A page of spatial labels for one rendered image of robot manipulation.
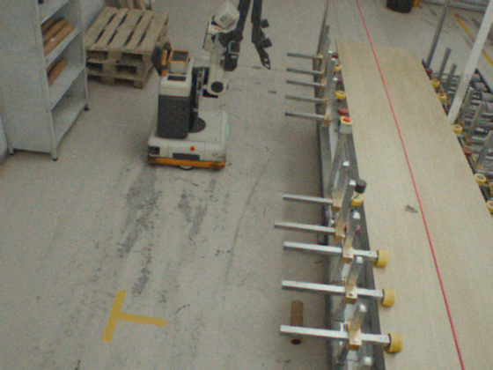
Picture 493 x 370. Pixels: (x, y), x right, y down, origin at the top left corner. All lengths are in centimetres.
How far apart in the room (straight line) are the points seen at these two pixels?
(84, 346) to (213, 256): 112
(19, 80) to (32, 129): 45
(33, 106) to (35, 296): 162
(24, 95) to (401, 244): 308
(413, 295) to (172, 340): 150
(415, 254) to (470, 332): 51
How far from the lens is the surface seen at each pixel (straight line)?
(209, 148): 427
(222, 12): 395
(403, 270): 264
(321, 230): 276
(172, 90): 405
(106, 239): 383
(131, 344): 324
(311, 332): 218
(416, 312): 248
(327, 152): 363
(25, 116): 448
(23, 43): 415
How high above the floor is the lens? 269
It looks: 38 degrees down
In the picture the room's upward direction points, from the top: 8 degrees clockwise
